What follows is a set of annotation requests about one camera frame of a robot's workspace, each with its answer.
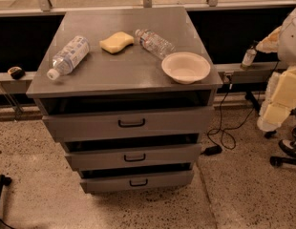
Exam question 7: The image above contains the grey bottom drawer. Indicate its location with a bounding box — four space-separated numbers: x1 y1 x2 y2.
80 170 194 194

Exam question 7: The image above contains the grey drawer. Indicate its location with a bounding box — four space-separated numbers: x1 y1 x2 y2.
66 144 201 171
42 107 214 142
80 170 194 194

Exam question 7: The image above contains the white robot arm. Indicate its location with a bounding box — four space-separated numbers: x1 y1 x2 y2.
256 8 296 132

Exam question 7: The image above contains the grey top drawer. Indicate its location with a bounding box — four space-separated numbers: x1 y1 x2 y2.
42 107 214 142

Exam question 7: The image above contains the grey drawer cabinet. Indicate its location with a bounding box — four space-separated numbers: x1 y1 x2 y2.
27 7 222 180

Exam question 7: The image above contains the grey middle drawer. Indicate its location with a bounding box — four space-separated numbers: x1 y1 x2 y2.
66 144 201 171

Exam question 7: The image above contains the white paper bowl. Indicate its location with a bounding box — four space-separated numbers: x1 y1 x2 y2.
161 52 211 84

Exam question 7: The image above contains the clear plastic water bottle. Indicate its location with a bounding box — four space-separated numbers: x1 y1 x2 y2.
135 30 175 60

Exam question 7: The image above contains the yellow sponge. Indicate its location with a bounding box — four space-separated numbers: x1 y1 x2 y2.
99 31 135 54

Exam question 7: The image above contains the black power adapter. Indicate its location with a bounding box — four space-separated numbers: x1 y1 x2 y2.
202 145 222 156

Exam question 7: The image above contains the labelled plastic water bottle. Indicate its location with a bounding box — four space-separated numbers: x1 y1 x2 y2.
47 35 90 80

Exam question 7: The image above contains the small bottle on ledge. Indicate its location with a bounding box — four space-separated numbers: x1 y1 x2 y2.
241 41 258 70

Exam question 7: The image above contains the black tape measure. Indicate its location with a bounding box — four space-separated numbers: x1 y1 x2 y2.
8 66 25 80

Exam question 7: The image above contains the black and white shoe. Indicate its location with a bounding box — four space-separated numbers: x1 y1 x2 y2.
279 139 296 157

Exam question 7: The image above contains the black chair base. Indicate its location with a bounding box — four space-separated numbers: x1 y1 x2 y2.
244 90 296 169

